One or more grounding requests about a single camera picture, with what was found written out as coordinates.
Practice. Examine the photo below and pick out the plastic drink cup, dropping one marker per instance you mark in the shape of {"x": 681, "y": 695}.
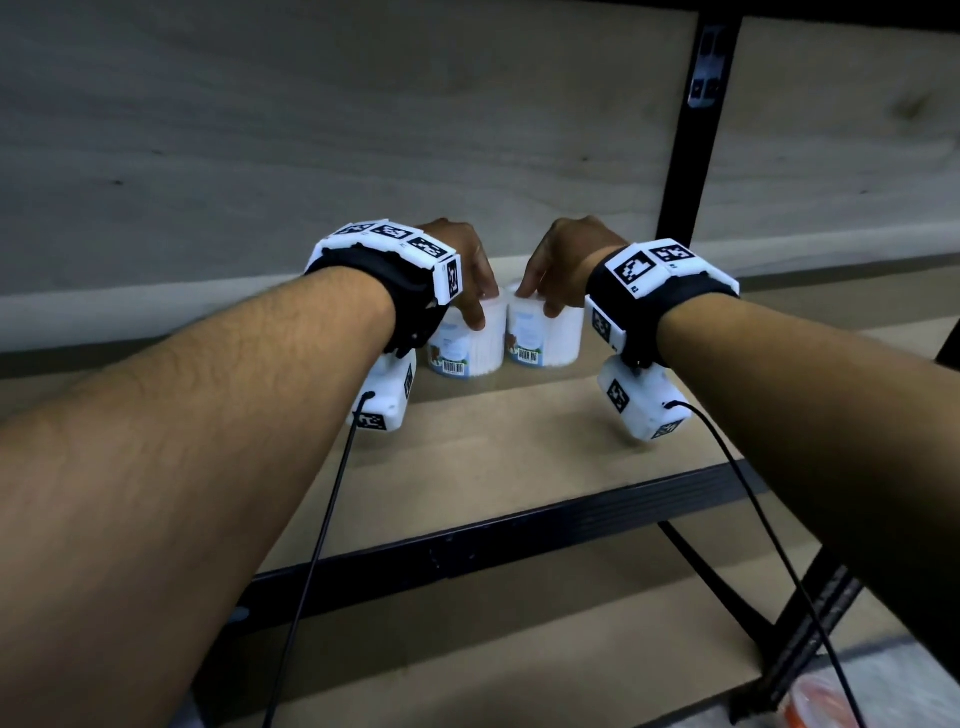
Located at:
{"x": 817, "y": 705}

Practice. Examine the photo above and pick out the person's right forearm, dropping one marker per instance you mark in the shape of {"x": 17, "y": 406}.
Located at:
{"x": 825, "y": 420}

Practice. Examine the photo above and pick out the cotton bud tub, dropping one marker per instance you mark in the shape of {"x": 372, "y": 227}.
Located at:
{"x": 461, "y": 352}
{"x": 551, "y": 341}

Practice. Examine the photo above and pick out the person's right hand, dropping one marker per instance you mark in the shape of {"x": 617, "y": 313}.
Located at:
{"x": 570, "y": 255}

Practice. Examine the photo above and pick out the person's left hand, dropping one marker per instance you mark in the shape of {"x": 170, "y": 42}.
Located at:
{"x": 472, "y": 262}

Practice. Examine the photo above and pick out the black metal wooden shelf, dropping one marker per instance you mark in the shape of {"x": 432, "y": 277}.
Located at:
{"x": 525, "y": 450}

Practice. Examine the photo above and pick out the person's left forearm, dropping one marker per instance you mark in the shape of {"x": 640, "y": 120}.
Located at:
{"x": 187, "y": 450}

